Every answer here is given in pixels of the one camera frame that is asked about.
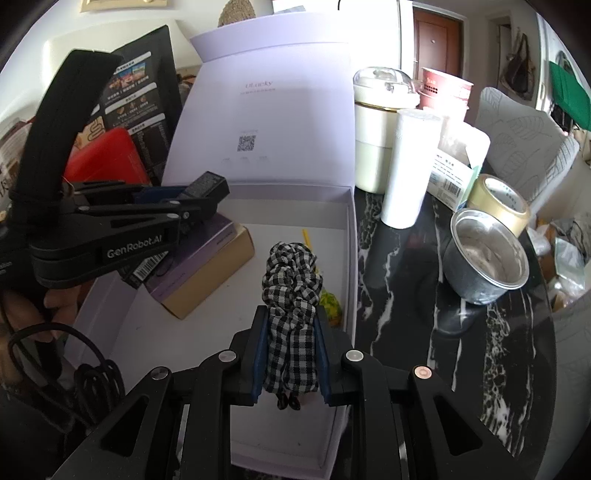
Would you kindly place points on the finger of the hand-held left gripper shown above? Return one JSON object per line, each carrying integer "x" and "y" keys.
{"x": 152, "y": 213}
{"x": 161, "y": 194}

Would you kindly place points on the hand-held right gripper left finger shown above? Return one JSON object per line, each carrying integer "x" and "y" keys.
{"x": 261, "y": 355}

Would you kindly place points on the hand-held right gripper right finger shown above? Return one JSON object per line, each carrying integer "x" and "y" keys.
{"x": 323, "y": 357}

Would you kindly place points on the black white checkered scrunchie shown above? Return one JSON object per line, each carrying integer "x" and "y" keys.
{"x": 291, "y": 295}

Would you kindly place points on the small purple box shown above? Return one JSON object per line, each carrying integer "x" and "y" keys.
{"x": 203, "y": 258}

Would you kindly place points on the lavender gift box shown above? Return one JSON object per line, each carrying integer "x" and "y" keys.
{"x": 277, "y": 138}

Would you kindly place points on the person's left hand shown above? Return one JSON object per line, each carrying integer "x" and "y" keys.
{"x": 67, "y": 302}

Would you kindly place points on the green lollipop with yellow stick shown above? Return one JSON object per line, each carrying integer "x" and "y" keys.
{"x": 331, "y": 305}

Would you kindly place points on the red cylindrical can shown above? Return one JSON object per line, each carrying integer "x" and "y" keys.
{"x": 106, "y": 157}

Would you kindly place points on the small gold box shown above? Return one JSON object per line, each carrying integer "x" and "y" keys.
{"x": 217, "y": 282}

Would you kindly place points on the black printed food pouch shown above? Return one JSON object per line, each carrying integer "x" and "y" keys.
{"x": 138, "y": 101}

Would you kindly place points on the steel bowl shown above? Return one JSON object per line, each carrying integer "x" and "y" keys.
{"x": 471, "y": 282}

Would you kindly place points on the white tumbler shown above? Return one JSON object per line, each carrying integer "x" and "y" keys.
{"x": 406, "y": 184}

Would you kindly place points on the woven straw ornament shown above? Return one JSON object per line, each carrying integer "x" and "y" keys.
{"x": 236, "y": 14}

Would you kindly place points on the cream cup with clear lid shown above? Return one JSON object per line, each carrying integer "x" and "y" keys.
{"x": 374, "y": 147}

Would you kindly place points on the white medicine box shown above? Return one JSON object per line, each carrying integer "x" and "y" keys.
{"x": 457, "y": 184}

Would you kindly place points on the beige tape roll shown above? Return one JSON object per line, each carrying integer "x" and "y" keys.
{"x": 480, "y": 199}

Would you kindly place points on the pile of plastic bags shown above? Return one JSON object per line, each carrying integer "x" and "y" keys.
{"x": 563, "y": 258}

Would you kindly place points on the white fridge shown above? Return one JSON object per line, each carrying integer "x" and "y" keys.
{"x": 383, "y": 37}

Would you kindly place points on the grey leaf-pattern chair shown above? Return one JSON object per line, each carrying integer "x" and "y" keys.
{"x": 517, "y": 134}

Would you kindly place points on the brown door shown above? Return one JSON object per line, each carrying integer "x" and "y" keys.
{"x": 436, "y": 41}

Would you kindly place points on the hanging brown handbags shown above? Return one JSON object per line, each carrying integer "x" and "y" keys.
{"x": 519, "y": 64}

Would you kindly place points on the green tote bag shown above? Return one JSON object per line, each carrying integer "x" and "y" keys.
{"x": 570, "y": 92}

